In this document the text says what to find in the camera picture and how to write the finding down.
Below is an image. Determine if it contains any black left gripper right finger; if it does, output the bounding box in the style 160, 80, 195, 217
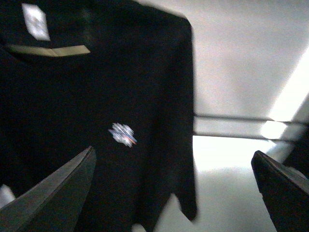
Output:
251, 150, 309, 232

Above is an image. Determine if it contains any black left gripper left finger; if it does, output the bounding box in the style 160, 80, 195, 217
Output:
0, 146, 96, 232

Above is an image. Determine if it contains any black t-shirt with print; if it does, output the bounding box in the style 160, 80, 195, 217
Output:
0, 0, 197, 232

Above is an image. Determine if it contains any grey metal clothes rack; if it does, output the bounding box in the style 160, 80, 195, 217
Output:
194, 116, 309, 142

